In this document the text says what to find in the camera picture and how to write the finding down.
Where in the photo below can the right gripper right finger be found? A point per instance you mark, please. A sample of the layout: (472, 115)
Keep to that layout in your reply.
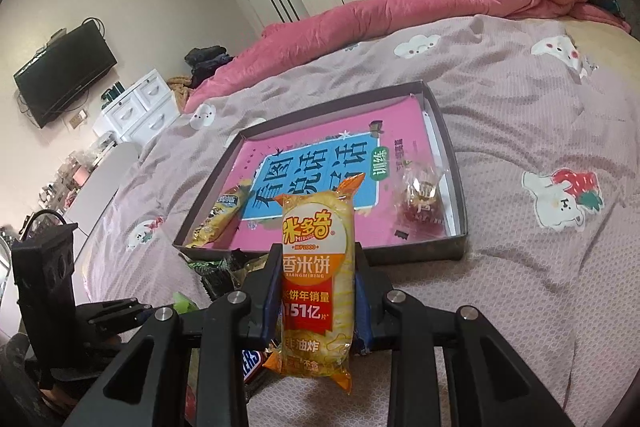
(376, 329)

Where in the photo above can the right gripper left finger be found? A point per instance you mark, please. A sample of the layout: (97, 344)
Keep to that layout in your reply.
(264, 293)

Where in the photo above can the green black snack packet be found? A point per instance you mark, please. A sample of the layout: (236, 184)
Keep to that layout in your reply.
(220, 276)

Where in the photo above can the orange rice cracker packet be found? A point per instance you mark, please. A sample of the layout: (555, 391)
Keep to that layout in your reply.
(318, 284)

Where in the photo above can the Snickers bar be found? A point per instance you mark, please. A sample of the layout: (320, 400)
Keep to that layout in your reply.
(252, 364)

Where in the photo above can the yellow cow candy bar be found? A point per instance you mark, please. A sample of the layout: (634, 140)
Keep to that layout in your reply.
(226, 207)

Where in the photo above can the grey shallow box tray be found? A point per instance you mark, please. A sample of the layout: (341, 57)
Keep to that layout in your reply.
(451, 247)

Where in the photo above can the clear wrapped red snack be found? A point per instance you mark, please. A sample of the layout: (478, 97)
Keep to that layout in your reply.
(417, 196)

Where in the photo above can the white drawer cabinet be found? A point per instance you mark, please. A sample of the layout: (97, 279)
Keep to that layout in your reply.
(140, 113)

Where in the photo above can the dark clothes pile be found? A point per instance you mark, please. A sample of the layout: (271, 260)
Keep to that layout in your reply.
(204, 63)

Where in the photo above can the lilac patterned bed sheet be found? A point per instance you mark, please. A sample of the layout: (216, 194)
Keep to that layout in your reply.
(549, 161)

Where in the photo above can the black television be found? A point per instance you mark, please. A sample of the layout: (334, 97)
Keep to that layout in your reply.
(55, 77)

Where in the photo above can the pink quilt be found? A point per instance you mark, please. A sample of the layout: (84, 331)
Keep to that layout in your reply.
(287, 45)

